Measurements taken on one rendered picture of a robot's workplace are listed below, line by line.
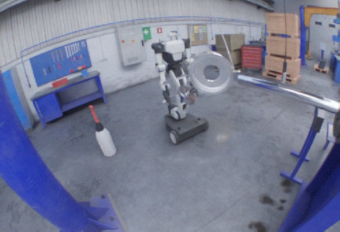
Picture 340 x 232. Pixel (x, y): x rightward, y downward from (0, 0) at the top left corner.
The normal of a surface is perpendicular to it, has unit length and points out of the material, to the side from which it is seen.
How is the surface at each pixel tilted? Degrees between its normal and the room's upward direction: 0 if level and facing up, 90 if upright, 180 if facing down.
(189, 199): 0
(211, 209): 0
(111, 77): 90
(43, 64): 90
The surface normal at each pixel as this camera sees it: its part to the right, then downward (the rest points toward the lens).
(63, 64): 0.57, 0.29
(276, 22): -0.81, 0.35
